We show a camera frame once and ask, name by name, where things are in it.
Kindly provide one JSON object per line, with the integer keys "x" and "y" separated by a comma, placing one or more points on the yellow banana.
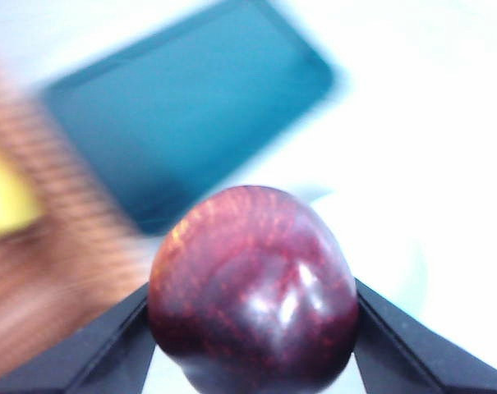
{"x": 5, "y": 201}

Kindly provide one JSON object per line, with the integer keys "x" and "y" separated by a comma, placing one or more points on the black rectangular tray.
{"x": 190, "y": 115}

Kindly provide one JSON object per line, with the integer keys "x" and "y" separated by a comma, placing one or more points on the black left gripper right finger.
{"x": 416, "y": 361}

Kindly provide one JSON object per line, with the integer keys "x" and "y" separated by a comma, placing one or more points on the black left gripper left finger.
{"x": 88, "y": 361}

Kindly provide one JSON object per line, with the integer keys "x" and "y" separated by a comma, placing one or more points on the brown wicker basket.
{"x": 47, "y": 267}

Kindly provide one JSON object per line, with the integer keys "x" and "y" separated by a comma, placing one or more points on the dark purple plum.
{"x": 252, "y": 287}

